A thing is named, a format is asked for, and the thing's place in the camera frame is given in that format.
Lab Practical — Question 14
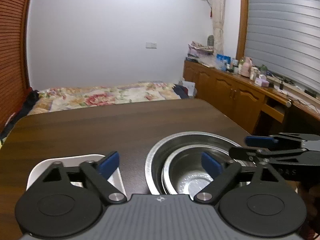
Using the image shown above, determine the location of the small steel bowl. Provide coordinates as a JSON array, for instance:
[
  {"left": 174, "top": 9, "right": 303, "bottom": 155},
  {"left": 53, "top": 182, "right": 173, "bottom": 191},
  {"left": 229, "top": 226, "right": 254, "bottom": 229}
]
[{"left": 169, "top": 153, "right": 213, "bottom": 198}]

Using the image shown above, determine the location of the blue box on sideboard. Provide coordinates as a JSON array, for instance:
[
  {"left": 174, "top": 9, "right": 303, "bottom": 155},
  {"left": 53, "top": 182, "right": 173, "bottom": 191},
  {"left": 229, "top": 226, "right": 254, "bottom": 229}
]
[{"left": 216, "top": 54, "right": 231, "bottom": 64}]

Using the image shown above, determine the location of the folded fabric pile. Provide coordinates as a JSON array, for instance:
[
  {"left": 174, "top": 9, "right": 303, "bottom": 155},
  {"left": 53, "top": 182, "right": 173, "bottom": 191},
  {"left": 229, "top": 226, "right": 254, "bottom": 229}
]
[{"left": 188, "top": 41, "right": 214, "bottom": 58}]

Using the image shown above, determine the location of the window roller blind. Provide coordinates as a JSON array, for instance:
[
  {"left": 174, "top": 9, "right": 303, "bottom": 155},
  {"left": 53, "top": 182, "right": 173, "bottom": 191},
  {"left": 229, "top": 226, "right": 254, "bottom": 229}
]
[{"left": 245, "top": 0, "right": 319, "bottom": 91}]

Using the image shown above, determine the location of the wall light switch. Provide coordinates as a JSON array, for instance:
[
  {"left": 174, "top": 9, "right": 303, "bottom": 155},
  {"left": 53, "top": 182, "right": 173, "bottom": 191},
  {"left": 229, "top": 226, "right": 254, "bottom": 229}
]
[{"left": 145, "top": 42, "right": 157, "bottom": 49}]

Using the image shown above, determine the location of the floral tray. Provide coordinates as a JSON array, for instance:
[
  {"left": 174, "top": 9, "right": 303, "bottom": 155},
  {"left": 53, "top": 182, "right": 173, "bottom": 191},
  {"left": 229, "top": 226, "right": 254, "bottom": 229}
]
[{"left": 26, "top": 154, "right": 126, "bottom": 196}]

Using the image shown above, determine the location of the white cardboard box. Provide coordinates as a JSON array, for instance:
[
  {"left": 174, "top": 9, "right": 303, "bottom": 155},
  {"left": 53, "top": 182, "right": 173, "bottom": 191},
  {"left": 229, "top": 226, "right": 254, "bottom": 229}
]
[{"left": 178, "top": 80, "right": 197, "bottom": 98}]

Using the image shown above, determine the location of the wooden louvered wardrobe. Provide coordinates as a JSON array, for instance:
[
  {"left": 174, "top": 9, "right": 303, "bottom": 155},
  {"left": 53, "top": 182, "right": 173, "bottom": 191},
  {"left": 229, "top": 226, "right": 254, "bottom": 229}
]
[{"left": 1, "top": 0, "right": 30, "bottom": 128}]

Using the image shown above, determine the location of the dark clothing on bed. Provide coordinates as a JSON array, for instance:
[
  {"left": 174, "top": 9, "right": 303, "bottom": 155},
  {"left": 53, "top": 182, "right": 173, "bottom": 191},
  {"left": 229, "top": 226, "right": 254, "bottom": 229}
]
[{"left": 1, "top": 90, "right": 40, "bottom": 139}]

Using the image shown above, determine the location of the beige curtain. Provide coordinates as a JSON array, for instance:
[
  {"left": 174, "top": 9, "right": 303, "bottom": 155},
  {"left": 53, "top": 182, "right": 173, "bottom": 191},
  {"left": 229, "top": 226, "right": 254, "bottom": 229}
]
[{"left": 211, "top": 0, "right": 225, "bottom": 54}]

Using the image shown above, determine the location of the pink thermos jug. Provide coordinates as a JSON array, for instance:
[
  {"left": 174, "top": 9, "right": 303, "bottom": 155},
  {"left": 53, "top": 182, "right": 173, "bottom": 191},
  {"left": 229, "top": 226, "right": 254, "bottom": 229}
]
[{"left": 240, "top": 57, "right": 253, "bottom": 77}]

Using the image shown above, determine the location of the pink tissue box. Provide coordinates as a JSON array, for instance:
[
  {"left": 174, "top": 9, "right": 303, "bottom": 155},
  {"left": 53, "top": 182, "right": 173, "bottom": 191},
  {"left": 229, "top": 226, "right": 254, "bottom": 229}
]
[{"left": 254, "top": 78, "right": 269, "bottom": 87}]

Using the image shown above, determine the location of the wooden sideboard cabinet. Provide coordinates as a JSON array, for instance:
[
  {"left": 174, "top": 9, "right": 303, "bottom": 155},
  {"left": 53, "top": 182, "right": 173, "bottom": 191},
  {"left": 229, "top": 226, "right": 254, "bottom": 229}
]
[{"left": 183, "top": 61, "right": 319, "bottom": 135}]

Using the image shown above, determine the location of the large steel colander bowl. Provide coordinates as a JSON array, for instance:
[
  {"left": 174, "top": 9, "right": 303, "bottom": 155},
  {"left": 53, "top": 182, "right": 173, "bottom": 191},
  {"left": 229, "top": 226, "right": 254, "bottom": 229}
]
[{"left": 145, "top": 131, "right": 240, "bottom": 194}]

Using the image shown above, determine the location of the medium steel bowl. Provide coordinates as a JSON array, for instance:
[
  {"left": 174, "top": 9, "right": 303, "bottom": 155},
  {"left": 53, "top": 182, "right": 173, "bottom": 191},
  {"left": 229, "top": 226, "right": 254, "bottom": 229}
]
[{"left": 162, "top": 144, "right": 231, "bottom": 198}]

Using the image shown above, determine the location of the floral bed blanket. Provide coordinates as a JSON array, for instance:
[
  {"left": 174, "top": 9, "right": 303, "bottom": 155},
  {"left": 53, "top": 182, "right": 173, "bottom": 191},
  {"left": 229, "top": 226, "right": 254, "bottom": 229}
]
[{"left": 0, "top": 81, "right": 190, "bottom": 145}]

